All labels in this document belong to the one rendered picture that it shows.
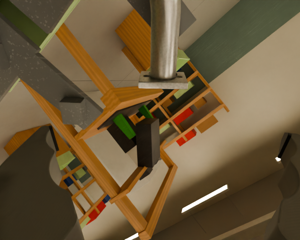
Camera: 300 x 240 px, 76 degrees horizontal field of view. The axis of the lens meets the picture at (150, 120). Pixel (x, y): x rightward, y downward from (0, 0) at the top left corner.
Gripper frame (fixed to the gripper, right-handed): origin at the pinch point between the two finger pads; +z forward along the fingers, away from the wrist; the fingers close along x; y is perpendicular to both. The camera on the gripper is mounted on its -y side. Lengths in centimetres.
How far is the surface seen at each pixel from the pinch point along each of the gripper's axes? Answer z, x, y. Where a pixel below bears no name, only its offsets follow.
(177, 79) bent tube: 11.1, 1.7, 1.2
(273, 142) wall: 454, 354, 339
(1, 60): 13.8, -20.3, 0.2
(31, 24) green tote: 28.5, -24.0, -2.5
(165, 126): 494, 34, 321
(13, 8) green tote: 30.5, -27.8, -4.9
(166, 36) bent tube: 10.5, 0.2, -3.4
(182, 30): 15.5, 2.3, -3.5
